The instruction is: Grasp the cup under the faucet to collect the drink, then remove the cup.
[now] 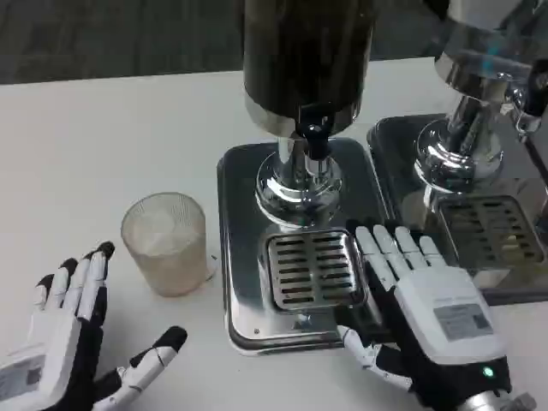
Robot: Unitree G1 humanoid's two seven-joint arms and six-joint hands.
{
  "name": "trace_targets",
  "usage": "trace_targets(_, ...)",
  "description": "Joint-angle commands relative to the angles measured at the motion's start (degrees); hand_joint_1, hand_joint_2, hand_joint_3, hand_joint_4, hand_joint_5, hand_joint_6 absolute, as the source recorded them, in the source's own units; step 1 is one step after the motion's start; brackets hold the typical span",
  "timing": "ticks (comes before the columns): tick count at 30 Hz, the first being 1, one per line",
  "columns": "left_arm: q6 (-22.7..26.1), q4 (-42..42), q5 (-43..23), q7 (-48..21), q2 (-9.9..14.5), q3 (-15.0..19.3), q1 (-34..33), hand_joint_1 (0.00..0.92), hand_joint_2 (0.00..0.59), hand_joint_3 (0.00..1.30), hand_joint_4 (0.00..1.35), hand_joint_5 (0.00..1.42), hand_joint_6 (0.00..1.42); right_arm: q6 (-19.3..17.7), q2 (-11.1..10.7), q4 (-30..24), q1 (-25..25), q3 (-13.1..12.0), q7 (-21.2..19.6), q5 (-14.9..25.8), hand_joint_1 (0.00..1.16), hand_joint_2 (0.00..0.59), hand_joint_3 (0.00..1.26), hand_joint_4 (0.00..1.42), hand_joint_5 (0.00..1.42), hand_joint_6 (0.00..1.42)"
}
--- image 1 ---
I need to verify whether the clear ribbed glass cup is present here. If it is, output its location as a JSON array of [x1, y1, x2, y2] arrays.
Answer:
[[120, 192, 218, 299]]

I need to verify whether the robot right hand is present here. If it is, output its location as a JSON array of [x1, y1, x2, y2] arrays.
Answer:
[[335, 219, 513, 410]]

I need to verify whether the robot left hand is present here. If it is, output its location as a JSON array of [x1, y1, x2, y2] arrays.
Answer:
[[0, 241, 189, 411]]

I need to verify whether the dark drink dispenser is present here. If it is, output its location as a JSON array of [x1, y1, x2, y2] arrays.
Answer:
[[241, 0, 375, 235]]

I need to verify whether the steel drip tray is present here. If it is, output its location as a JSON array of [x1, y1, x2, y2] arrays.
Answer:
[[216, 137, 391, 357], [366, 113, 548, 307]]

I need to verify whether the steel drip grid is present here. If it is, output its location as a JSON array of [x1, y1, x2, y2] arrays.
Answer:
[[437, 195, 547, 267], [266, 228, 372, 313]]

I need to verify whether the black dispenser tap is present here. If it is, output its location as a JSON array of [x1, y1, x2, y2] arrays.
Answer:
[[294, 104, 331, 162], [513, 57, 548, 136]]

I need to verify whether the chrome drink dispenser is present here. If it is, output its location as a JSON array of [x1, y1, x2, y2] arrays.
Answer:
[[413, 0, 548, 228]]

